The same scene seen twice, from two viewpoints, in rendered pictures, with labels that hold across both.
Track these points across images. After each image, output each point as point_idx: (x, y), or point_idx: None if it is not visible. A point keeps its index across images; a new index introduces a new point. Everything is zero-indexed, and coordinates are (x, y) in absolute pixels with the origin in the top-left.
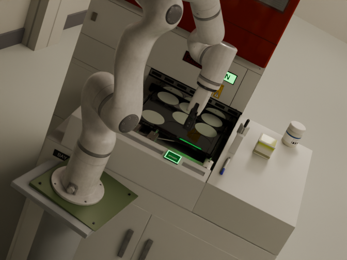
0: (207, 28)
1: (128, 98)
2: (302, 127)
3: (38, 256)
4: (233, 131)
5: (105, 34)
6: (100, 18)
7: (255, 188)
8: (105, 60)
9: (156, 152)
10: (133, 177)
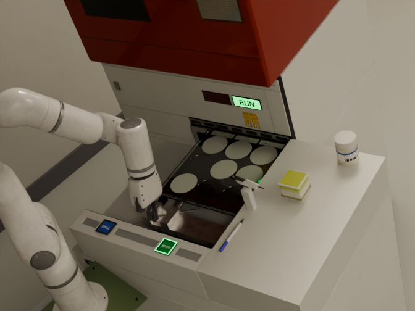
0: (65, 136)
1: (23, 239)
2: (349, 138)
3: None
4: (267, 173)
5: (136, 99)
6: (122, 85)
7: (263, 257)
8: (151, 122)
9: (150, 245)
10: (147, 274)
